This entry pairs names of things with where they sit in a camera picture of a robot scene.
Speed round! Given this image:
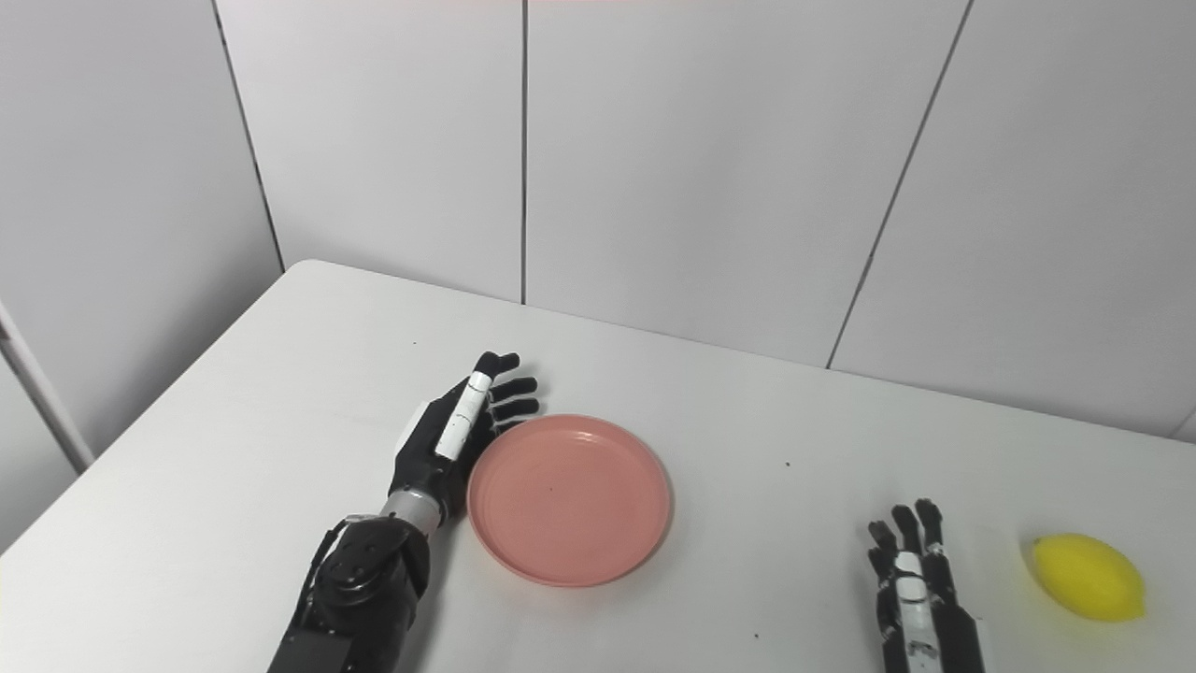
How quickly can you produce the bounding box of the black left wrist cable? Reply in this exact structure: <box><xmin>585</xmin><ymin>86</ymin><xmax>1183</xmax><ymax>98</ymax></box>
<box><xmin>297</xmin><ymin>514</ymin><xmax>354</xmax><ymax>613</ymax></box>

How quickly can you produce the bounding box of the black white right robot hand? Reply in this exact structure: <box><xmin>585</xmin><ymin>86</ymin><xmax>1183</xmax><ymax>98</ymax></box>
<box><xmin>866</xmin><ymin>498</ymin><xmax>988</xmax><ymax>673</ymax></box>

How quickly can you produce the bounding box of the white frame post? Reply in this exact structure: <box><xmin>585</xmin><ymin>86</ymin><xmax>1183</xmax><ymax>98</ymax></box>
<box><xmin>0</xmin><ymin>299</ymin><xmax>97</xmax><ymax>474</ymax></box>

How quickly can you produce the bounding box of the pink round plate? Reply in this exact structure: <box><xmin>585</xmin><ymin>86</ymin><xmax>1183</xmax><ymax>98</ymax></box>
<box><xmin>466</xmin><ymin>414</ymin><xmax>674</xmax><ymax>590</ymax></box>

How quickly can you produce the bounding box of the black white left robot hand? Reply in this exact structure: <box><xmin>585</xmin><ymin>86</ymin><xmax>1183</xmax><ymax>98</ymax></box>
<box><xmin>388</xmin><ymin>351</ymin><xmax>541</xmax><ymax>521</ymax></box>

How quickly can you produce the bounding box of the yellow lemon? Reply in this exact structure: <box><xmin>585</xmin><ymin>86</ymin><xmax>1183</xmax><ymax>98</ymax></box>
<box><xmin>1032</xmin><ymin>533</ymin><xmax>1148</xmax><ymax>624</ymax></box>

